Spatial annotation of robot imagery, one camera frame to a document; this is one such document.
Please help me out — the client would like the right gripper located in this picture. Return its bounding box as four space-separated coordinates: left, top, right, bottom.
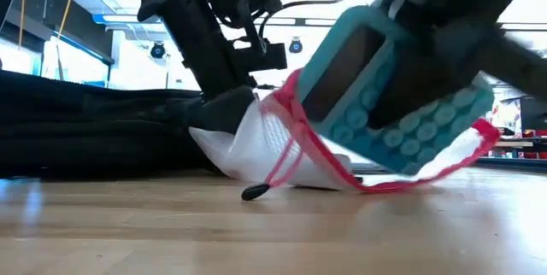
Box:
345 0 539 131

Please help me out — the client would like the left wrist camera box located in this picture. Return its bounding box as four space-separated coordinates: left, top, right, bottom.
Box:
232 42 288 73

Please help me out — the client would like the red storage shelf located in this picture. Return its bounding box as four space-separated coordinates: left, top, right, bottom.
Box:
491 125 547 161

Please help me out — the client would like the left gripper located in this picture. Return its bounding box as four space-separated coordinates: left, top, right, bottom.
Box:
130 0 257 135

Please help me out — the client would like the beige hanging cable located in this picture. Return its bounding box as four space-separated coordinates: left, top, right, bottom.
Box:
16 0 29 50
56 0 81 41

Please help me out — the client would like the teal calculator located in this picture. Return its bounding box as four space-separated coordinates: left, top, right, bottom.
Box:
296 4 496 177

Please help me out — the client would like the black metal table frame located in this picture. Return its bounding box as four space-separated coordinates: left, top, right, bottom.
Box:
473 157 547 173

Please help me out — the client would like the black backpack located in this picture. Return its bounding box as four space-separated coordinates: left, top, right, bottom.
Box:
0 69 223 181

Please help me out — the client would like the white mesh pouch pink zipper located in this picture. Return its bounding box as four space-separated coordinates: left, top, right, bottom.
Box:
187 67 502 202

